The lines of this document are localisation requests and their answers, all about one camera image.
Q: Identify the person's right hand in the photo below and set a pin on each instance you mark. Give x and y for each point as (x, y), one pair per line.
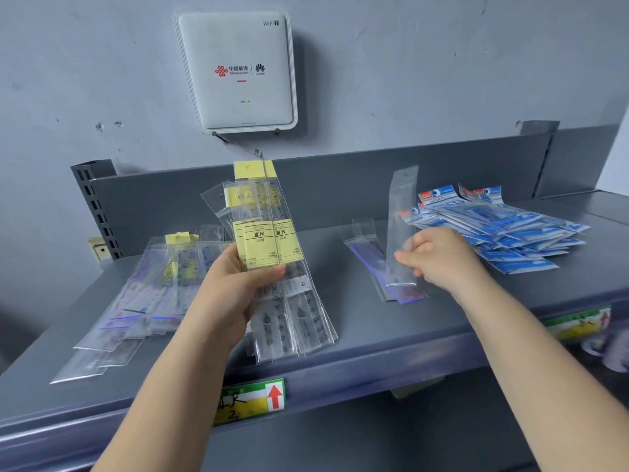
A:
(447, 260)

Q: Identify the person's left hand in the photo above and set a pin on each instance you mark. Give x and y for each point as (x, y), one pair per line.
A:
(221, 304)

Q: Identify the pile of blue set-square packets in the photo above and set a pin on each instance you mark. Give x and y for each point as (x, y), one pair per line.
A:
(506, 231)

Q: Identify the clear straight ruler packet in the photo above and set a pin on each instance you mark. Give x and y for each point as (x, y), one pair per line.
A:
(400, 211)

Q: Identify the pile of clear rulers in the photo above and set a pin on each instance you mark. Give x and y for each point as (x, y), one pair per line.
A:
(147, 290)

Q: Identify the bundle of assorted straight rulers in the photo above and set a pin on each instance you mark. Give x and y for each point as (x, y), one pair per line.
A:
(265, 240)

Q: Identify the clear purple ruler packets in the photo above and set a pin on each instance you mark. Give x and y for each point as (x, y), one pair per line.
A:
(366, 250)

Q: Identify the person's left forearm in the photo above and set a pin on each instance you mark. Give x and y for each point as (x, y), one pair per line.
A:
(167, 412)

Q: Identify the person's right forearm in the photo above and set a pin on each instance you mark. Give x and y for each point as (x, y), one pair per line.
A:
(550, 383)

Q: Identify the green yellow shelf price label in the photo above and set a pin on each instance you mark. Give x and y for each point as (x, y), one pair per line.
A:
(245, 405)
(575, 326)

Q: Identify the pale wall socket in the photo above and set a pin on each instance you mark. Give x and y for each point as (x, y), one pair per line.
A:
(99, 249)

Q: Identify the grey slotted shelf post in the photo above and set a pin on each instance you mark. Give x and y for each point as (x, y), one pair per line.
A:
(96, 206)
(540, 157)

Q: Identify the white wall router box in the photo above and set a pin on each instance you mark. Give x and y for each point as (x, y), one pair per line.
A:
(236, 49)

